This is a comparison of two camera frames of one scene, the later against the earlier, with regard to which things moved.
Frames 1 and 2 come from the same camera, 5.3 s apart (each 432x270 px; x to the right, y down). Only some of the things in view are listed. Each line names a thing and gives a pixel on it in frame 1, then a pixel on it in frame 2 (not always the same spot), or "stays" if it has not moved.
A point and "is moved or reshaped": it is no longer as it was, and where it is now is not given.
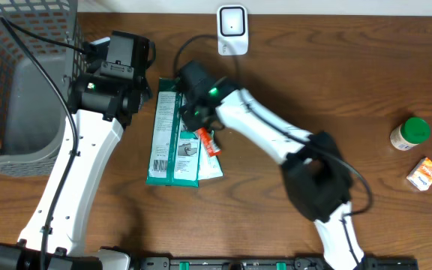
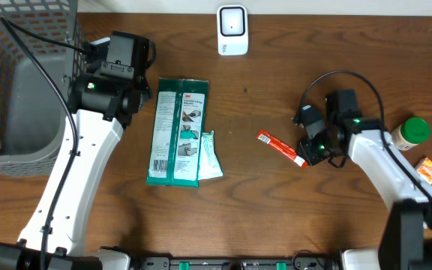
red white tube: x=210 y=145 is moved or reshaped
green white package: x=175 y=152 stays
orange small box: x=424 y=173 stays
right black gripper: x=193 y=120 → x=309 y=153
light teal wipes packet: x=208 y=165 stays
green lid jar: x=410 y=133 stays
